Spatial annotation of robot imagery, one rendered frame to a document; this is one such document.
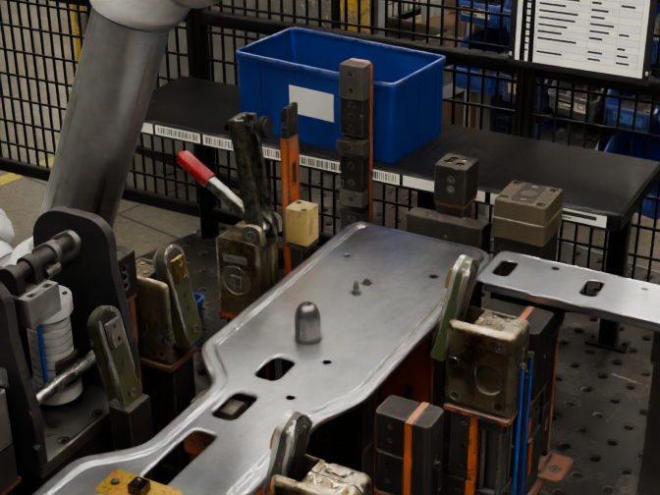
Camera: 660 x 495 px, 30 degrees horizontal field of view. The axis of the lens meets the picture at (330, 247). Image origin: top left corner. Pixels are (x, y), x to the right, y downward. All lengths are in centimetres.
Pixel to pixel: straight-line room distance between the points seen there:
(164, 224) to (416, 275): 255
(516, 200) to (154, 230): 250
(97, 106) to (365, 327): 44
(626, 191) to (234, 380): 71
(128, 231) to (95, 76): 254
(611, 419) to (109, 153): 84
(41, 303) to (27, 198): 311
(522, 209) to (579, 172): 21
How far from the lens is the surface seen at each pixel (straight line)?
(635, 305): 161
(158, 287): 149
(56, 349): 142
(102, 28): 157
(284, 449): 118
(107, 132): 161
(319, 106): 194
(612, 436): 188
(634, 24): 192
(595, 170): 191
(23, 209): 434
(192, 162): 164
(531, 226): 172
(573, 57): 196
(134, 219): 419
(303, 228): 167
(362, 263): 167
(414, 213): 181
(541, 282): 164
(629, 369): 204
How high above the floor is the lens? 177
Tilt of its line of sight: 27 degrees down
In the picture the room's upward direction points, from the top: 1 degrees counter-clockwise
